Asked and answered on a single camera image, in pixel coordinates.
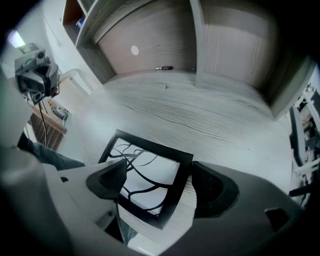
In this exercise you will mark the black framed white picture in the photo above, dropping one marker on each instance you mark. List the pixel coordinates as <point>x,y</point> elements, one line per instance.
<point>155,145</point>

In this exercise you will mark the white round sticker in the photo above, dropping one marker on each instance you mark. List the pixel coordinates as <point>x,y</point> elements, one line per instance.
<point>134,50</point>

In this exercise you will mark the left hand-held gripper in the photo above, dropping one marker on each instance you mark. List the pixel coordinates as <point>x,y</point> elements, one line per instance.
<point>27,65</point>

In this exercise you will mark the ceiling light panel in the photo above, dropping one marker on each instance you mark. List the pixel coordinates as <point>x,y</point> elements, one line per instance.
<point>16,38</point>

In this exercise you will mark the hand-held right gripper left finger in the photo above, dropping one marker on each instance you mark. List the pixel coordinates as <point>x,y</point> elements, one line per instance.
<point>80,185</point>

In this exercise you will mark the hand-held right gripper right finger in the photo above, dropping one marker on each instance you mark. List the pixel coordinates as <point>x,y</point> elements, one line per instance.
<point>250,212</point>

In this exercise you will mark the person's grey trousers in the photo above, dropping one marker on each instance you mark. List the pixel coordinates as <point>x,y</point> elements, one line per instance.
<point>50,155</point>

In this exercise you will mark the grey wooden shelf unit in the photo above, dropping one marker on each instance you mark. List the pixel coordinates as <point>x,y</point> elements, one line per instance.
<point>162,30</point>

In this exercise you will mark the white table with ribbed base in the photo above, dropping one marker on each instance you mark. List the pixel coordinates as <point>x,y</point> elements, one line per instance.
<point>50,125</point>

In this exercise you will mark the small black pen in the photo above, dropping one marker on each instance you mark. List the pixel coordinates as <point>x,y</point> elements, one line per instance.
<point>163,67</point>

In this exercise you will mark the blue plastic cup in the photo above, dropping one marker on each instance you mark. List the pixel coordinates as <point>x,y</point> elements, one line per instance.
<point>80,23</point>

